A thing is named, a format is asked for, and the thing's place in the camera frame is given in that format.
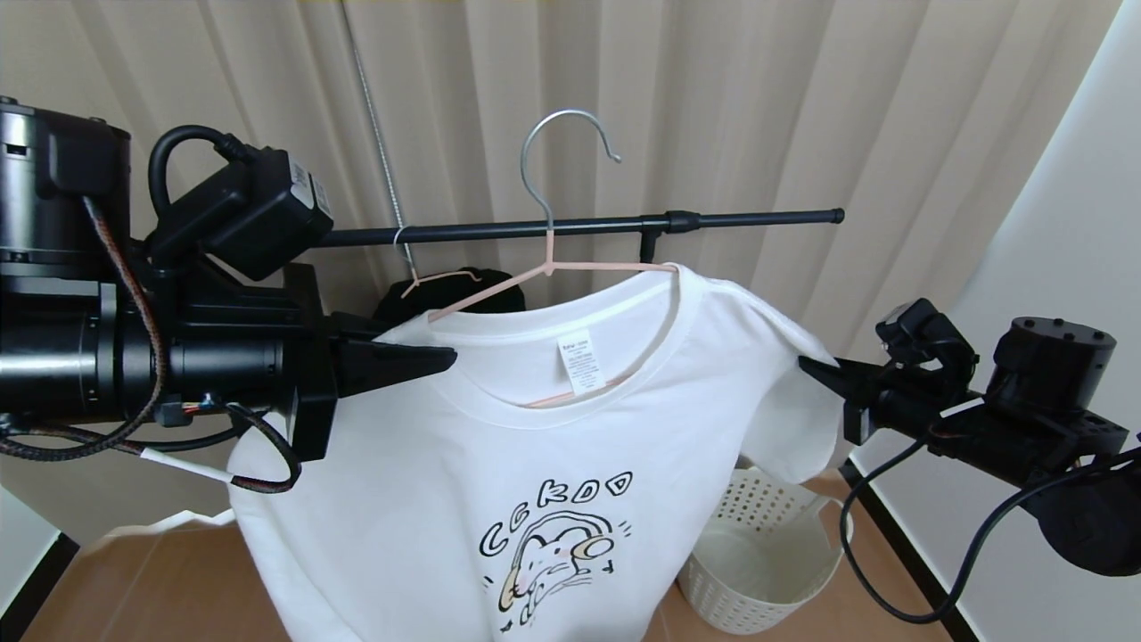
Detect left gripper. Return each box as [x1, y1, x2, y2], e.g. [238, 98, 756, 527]
[165, 263, 458, 464]

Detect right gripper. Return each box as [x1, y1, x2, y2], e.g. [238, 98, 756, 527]
[841, 379, 939, 448]

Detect pink clothes hanger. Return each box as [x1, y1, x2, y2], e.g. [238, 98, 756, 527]
[427, 109, 681, 410]
[393, 226, 483, 300]

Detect black shorts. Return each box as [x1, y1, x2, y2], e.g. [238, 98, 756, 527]
[372, 266, 529, 325]

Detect white garment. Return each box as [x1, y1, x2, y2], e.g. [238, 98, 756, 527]
[226, 262, 848, 642]

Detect white laundry basket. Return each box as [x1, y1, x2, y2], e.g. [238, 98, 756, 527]
[677, 464, 855, 636]

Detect black clothes rack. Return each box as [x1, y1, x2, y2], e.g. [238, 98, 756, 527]
[312, 208, 847, 266]

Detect beige curtain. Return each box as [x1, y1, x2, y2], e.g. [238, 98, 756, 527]
[0, 0, 1124, 545]

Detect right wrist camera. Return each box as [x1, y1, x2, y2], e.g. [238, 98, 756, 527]
[874, 299, 981, 395]

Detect black cable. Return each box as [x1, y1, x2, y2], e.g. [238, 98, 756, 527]
[839, 435, 1141, 625]

